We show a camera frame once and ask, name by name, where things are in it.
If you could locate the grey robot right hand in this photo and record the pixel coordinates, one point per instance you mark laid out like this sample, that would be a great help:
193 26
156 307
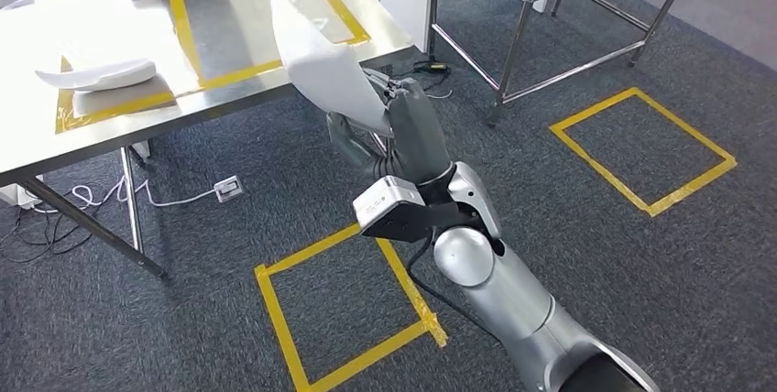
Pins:
419 134

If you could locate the white plastic panel part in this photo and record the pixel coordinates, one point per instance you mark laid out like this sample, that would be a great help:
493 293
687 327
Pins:
322 67
103 77

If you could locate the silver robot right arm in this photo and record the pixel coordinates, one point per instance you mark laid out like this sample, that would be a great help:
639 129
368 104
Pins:
498 292

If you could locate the stainless steel workbench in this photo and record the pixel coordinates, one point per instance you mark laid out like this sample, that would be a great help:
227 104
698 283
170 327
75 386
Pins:
121 31

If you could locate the white power strip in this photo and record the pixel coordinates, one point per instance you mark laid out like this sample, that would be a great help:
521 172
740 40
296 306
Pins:
229 189

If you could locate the yellow floor tape square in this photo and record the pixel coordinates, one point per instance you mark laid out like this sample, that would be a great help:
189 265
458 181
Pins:
692 188
276 316

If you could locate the pale foam pad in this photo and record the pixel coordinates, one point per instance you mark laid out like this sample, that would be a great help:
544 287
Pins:
133 101

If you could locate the small yellow bench tape rectangle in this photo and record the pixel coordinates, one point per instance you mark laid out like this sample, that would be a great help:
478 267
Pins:
65 116

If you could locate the white box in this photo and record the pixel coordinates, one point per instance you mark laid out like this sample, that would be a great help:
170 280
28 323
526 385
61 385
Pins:
15 195

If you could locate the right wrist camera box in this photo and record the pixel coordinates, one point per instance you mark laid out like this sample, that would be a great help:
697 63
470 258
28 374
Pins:
388 201

